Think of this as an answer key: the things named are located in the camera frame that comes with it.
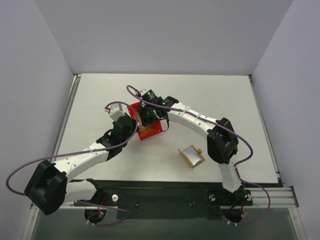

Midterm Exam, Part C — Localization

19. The red plastic bin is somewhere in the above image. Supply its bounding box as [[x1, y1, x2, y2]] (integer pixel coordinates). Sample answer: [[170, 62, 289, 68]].
[[127, 102, 163, 141]]

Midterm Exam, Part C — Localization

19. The orange credit card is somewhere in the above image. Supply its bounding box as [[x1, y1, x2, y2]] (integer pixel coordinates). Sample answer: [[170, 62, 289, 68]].
[[135, 113, 146, 132]]

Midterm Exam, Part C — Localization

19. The aluminium frame rail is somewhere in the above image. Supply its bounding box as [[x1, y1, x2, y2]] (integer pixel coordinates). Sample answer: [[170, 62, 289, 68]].
[[30, 185, 300, 210]]

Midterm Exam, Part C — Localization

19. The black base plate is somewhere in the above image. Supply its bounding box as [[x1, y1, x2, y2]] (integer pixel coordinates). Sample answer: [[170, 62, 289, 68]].
[[88, 179, 253, 222]]

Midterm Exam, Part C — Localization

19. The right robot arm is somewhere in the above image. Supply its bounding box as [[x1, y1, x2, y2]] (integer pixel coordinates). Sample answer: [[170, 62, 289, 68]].
[[134, 89, 242, 205]]

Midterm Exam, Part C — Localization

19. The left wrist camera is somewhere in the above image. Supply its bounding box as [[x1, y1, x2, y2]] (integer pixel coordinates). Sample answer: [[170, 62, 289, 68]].
[[104, 103, 125, 122]]

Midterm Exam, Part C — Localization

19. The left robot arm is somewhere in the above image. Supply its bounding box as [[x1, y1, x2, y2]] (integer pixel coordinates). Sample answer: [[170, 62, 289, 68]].
[[24, 114, 138, 215]]

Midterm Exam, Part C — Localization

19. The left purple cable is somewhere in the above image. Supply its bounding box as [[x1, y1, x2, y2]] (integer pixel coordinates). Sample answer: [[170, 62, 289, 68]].
[[5, 100, 139, 227]]

